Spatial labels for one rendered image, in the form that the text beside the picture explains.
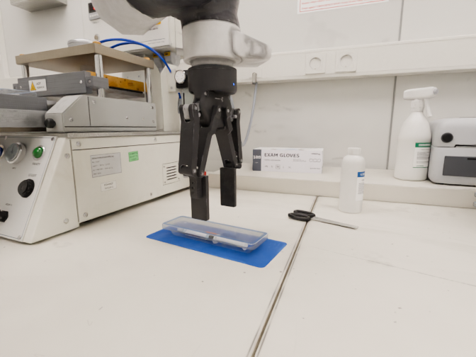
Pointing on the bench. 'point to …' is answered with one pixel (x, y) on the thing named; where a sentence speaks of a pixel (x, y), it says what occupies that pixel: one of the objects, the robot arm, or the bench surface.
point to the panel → (13, 173)
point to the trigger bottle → (415, 137)
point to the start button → (24, 187)
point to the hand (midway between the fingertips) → (214, 196)
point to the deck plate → (88, 134)
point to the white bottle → (352, 181)
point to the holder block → (23, 102)
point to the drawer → (22, 120)
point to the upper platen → (117, 86)
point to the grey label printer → (452, 151)
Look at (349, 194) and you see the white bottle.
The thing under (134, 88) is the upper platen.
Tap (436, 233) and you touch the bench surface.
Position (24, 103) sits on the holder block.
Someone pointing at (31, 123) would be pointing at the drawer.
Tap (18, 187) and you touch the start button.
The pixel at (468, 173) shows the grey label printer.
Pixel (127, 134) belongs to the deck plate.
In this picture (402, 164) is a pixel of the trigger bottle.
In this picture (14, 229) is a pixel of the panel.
